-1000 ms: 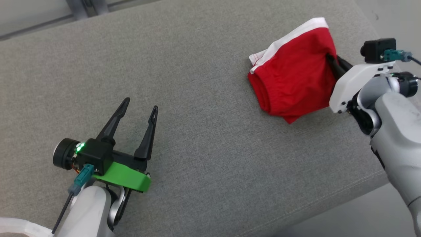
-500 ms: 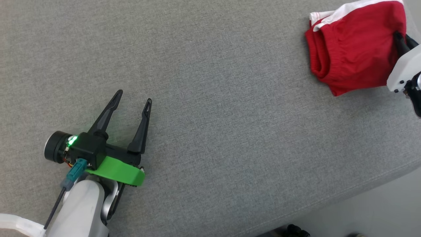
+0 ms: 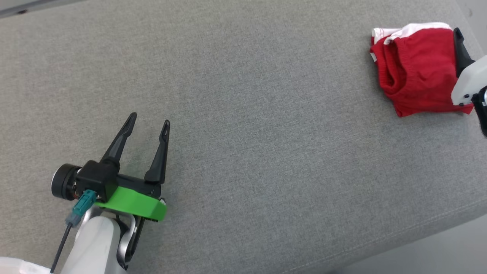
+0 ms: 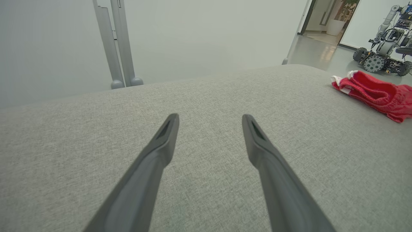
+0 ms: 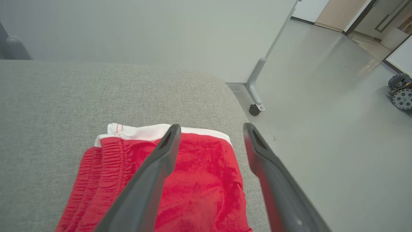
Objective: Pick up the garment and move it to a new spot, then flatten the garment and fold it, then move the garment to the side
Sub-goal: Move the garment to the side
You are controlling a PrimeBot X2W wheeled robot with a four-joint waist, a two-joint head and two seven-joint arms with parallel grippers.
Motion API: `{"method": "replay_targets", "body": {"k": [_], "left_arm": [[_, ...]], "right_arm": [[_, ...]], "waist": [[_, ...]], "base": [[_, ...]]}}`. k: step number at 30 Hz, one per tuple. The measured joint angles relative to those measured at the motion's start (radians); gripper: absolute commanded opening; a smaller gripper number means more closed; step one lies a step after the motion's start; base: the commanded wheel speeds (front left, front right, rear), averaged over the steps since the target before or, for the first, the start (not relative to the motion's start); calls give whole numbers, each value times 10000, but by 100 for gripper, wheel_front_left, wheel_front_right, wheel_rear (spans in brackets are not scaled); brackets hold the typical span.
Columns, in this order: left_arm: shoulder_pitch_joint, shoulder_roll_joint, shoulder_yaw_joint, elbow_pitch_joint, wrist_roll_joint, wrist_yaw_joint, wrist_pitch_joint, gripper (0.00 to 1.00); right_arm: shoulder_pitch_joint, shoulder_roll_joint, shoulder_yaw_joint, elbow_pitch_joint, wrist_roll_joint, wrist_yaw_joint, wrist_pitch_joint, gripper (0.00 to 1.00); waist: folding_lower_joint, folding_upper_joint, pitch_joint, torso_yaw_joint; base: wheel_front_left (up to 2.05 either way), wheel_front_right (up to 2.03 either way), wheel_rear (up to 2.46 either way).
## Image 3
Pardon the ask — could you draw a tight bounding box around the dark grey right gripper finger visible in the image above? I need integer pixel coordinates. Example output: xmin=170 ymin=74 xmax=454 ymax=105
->
xmin=453 ymin=27 xmax=476 ymax=77

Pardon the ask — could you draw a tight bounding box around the red shirt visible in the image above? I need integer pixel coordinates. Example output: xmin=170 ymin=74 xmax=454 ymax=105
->
xmin=370 ymin=22 xmax=475 ymax=118

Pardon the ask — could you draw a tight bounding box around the black left cable teal plug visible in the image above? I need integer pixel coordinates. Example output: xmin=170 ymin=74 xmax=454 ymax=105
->
xmin=49 ymin=190 xmax=96 ymax=274

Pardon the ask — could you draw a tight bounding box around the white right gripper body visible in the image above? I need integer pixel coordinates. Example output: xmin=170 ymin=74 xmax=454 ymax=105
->
xmin=450 ymin=54 xmax=487 ymax=107

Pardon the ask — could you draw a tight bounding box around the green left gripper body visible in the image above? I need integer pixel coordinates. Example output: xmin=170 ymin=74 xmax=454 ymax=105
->
xmin=94 ymin=173 xmax=168 ymax=223

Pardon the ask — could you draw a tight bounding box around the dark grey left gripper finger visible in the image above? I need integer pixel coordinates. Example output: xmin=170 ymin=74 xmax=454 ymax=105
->
xmin=144 ymin=119 xmax=171 ymax=185
xmin=100 ymin=112 xmax=138 ymax=169

